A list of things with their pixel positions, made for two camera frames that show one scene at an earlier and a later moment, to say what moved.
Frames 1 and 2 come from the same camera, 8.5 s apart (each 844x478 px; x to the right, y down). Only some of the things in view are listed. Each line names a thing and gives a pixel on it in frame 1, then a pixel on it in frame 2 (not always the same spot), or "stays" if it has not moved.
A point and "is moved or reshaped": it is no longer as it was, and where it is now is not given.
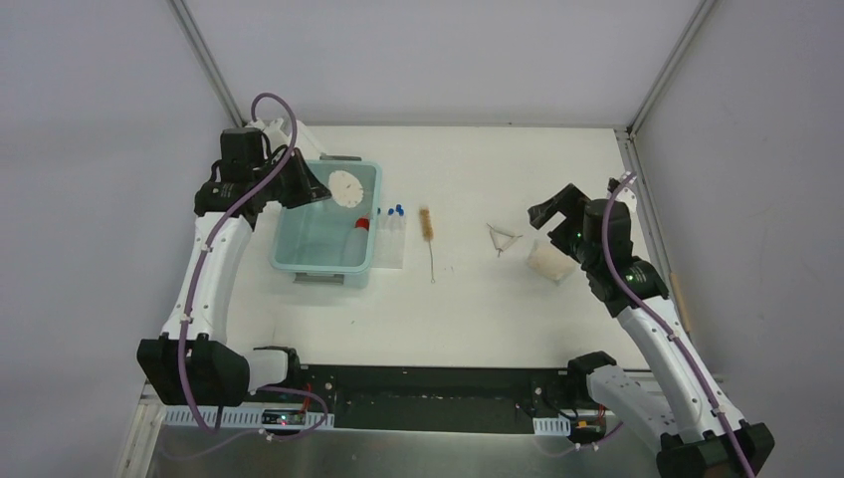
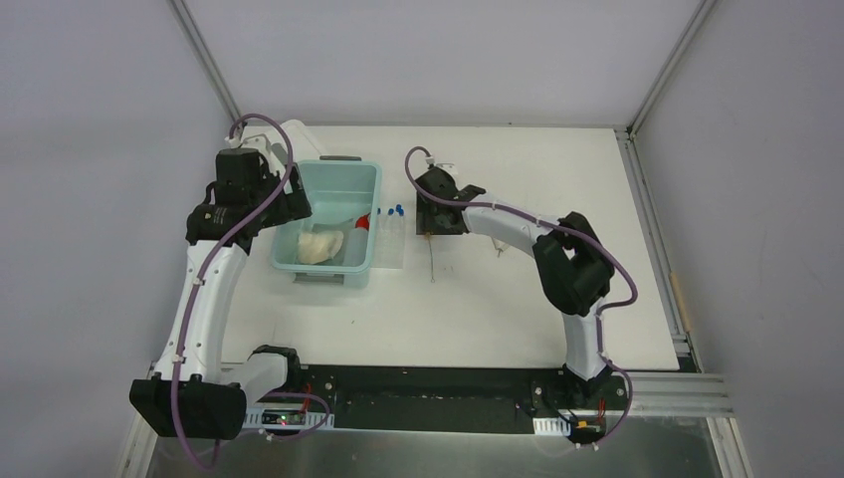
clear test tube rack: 388,248 stays
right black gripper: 562,216 -> 434,222
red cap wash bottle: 355,248 stays
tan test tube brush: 428,233 stays
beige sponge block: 549,263 is moved or reshaped
